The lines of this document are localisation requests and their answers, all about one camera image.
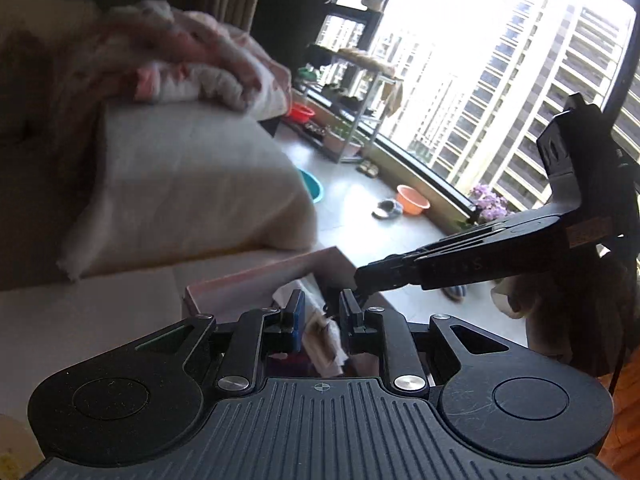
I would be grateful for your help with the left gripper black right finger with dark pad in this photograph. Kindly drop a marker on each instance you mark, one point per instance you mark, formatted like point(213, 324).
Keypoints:
point(384, 333)

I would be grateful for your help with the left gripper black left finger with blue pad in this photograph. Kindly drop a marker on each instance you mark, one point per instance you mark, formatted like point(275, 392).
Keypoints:
point(257, 334)

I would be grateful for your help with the white soft cloth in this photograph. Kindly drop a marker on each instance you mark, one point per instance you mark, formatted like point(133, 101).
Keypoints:
point(321, 337)

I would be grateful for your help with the black gloved hand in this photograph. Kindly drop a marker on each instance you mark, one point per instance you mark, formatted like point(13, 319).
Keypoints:
point(583, 311)

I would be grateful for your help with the pink storage box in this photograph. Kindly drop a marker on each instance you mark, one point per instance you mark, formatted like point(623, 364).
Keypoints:
point(228, 297)

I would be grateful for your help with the purple flower plant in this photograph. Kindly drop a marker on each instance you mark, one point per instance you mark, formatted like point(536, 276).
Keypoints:
point(488, 204)

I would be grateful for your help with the orange plastic basin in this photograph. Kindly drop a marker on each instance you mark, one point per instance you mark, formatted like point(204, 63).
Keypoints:
point(412, 202)

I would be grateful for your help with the teal plastic basin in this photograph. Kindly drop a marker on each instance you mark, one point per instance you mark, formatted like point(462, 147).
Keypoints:
point(313, 186)

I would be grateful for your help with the beige covered sofa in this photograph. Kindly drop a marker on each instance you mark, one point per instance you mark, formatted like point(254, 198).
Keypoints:
point(95, 212)

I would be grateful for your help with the red plastic basin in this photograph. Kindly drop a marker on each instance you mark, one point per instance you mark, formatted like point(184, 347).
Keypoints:
point(300, 113)

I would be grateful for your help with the metal plant shelf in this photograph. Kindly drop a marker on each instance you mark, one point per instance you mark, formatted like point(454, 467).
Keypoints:
point(352, 87)

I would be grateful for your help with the pink patterned blanket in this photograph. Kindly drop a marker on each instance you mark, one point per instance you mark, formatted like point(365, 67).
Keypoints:
point(152, 52)

